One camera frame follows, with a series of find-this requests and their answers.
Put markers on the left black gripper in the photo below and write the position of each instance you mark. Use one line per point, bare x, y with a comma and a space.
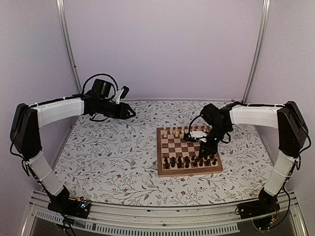
123, 111

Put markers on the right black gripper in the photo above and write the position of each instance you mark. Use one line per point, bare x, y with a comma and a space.
209, 150

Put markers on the wooden chess board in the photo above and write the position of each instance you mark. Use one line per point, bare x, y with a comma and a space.
174, 146

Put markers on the dark chess piece front corner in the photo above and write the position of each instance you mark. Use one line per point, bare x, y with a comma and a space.
166, 165

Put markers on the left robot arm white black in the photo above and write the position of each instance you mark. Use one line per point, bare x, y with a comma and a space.
31, 122

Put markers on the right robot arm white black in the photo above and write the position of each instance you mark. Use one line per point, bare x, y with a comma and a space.
285, 118

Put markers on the light chess piece second row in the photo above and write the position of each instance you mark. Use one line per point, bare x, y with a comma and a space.
170, 131

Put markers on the light chess piece back left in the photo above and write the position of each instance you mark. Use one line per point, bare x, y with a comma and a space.
164, 132

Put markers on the floral patterned table mat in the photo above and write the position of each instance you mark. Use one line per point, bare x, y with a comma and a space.
115, 161

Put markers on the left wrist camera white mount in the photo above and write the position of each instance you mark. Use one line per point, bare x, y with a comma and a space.
120, 94

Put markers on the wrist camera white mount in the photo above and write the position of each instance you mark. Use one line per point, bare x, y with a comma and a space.
120, 94
194, 136

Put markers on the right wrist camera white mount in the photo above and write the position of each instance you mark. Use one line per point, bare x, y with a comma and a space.
194, 136

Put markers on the front aluminium rail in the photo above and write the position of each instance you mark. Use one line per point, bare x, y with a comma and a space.
208, 220

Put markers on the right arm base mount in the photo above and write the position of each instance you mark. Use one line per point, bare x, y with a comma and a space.
266, 209

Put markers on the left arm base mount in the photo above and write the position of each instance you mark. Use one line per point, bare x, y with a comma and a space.
64, 205

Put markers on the left aluminium frame post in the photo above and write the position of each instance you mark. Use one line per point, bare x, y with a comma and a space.
67, 43

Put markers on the aluminium frame post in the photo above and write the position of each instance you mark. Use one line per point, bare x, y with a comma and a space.
259, 45
67, 43

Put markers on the right aluminium frame post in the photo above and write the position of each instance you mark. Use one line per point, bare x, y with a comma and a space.
259, 45

